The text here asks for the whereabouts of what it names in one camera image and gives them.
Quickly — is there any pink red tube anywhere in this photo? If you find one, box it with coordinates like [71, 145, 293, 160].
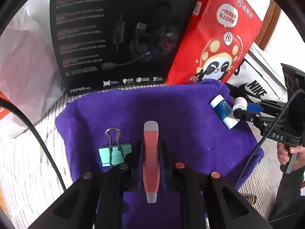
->
[143, 120, 160, 204]

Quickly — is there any white blue pill bottle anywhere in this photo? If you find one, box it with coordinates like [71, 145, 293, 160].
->
[210, 95, 239, 129]

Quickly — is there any right hand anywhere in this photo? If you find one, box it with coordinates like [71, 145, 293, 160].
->
[277, 143, 305, 171]

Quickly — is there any white Nike waist bag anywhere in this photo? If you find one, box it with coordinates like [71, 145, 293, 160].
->
[227, 43, 287, 102]

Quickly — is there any teal binder clip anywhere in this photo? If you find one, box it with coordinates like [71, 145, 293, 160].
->
[98, 128, 132, 167]

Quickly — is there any purple fleece towel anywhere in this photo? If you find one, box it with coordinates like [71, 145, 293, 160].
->
[55, 78, 265, 229]

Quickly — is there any dark gold-band small bottle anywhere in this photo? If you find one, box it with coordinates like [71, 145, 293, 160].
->
[242, 194, 257, 205]

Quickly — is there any red panda paper bag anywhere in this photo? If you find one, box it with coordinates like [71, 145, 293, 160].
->
[166, 0, 262, 85]

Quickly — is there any black headset box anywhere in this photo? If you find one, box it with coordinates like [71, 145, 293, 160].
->
[50, 0, 197, 96]

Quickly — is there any white Miniso plastic bag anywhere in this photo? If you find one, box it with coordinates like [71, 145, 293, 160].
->
[1, 6, 64, 123]

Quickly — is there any black cable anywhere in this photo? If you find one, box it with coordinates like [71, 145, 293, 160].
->
[234, 88, 305, 189]

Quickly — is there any brown wooden door frame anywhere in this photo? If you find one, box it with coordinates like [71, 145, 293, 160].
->
[255, 0, 282, 50]

